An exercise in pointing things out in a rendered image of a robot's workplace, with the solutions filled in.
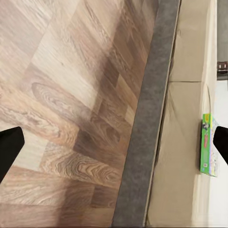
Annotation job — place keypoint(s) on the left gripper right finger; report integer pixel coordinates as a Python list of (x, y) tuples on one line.
[(220, 140)]

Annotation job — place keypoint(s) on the board game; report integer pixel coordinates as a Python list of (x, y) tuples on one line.
[(209, 153)]

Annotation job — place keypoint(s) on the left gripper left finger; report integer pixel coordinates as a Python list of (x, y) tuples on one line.
[(11, 142)]

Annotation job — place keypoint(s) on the bed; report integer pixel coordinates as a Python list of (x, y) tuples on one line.
[(161, 185)]

